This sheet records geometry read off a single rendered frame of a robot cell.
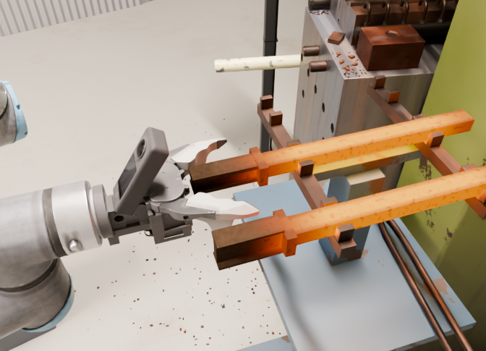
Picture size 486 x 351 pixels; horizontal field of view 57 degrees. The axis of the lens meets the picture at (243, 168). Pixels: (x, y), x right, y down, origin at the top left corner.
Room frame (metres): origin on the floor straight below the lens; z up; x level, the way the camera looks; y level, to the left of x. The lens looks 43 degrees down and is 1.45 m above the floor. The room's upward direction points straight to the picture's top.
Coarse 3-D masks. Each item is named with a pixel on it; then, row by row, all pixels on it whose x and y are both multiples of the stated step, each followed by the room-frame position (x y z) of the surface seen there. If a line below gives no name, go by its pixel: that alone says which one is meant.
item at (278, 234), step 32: (384, 192) 0.40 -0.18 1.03; (416, 192) 0.40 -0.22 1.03; (448, 192) 0.40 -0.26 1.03; (480, 192) 0.41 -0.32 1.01; (256, 224) 0.34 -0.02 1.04; (288, 224) 0.34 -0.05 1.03; (320, 224) 0.35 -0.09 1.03; (224, 256) 0.31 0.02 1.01; (256, 256) 0.32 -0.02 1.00; (288, 256) 0.32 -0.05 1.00
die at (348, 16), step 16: (336, 0) 1.15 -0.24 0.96; (368, 0) 1.06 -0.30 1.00; (384, 0) 1.06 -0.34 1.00; (400, 0) 1.06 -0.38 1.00; (416, 0) 1.07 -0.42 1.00; (432, 0) 1.07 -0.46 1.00; (448, 0) 1.08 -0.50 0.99; (336, 16) 1.13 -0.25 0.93; (352, 16) 1.02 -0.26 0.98; (384, 16) 1.01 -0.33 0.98; (400, 16) 1.01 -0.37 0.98; (416, 16) 1.02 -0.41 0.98; (432, 16) 1.03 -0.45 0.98; (448, 16) 1.03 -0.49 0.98; (352, 32) 1.01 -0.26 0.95
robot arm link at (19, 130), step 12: (0, 84) 0.89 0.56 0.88; (0, 96) 0.85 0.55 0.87; (12, 96) 0.89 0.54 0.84; (0, 108) 0.83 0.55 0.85; (12, 108) 0.87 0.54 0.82; (0, 120) 0.82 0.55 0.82; (12, 120) 0.85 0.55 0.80; (24, 120) 0.87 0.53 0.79; (0, 132) 0.83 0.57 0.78; (12, 132) 0.85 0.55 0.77; (24, 132) 0.86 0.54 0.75; (0, 144) 0.84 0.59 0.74
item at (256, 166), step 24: (432, 120) 0.55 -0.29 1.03; (456, 120) 0.55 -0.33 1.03; (312, 144) 0.49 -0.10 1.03; (336, 144) 0.49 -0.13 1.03; (360, 144) 0.49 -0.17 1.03; (384, 144) 0.51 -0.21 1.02; (408, 144) 0.52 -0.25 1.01; (192, 168) 0.44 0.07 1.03; (216, 168) 0.44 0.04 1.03; (240, 168) 0.44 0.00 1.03; (264, 168) 0.44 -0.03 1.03; (288, 168) 0.46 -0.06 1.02
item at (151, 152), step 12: (144, 132) 0.43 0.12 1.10; (156, 132) 0.42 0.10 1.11; (144, 144) 0.41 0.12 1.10; (156, 144) 0.40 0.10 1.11; (132, 156) 0.42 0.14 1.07; (144, 156) 0.39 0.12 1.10; (156, 156) 0.39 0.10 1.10; (132, 168) 0.40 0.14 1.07; (144, 168) 0.39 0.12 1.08; (156, 168) 0.39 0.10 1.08; (120, 180) 0.41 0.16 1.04; (132, 180) 0.38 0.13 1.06; (144, 180) 0.39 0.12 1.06; (120, 192) 0.39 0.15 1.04; (132, 192) 0.38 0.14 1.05; (144, 192) 0.39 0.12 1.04; (120, 204) 0.38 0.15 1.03; (132, 204) 0.38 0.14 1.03
